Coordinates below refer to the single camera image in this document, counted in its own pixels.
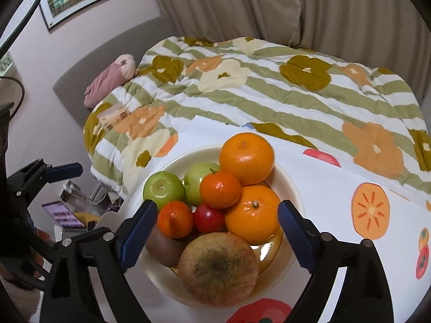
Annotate grey bed headboard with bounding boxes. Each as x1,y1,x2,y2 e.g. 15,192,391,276
53,16,175,127

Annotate green striped floral quilt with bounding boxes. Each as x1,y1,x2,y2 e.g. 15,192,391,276
83,37,430,198

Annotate tablet with lit screen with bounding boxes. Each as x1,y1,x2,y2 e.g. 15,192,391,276
42,201,85,229

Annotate pink plush toy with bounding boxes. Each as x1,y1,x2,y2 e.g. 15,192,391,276
83,54,137,109

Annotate white fruit print cloth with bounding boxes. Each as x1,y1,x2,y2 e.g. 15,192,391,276
117,117,430,322

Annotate cream ceramic bowl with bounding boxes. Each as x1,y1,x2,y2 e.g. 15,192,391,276
138,146,294,307

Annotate green apple in bowl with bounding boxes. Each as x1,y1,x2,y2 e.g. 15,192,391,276
183,162,221,206

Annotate black cable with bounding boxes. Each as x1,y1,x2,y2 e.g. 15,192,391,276
0,0,55,60

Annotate beige curtains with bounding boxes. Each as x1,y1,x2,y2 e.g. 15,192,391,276
156,0,430,101

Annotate red cherry tomato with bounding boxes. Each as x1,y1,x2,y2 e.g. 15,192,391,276
194,203,225,233

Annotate large orange in bowl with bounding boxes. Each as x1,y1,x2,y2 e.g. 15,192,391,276
219,133,275,186

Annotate small green apple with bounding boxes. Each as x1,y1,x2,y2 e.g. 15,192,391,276
142,171,186,212

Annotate large red-yellow apple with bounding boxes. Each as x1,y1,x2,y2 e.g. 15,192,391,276
178,232,259,307

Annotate brown kiwi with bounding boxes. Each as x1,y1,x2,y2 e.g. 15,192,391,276
145,225,186,268

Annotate small orange mandarin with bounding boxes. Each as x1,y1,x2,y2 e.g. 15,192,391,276
157,201,194,239

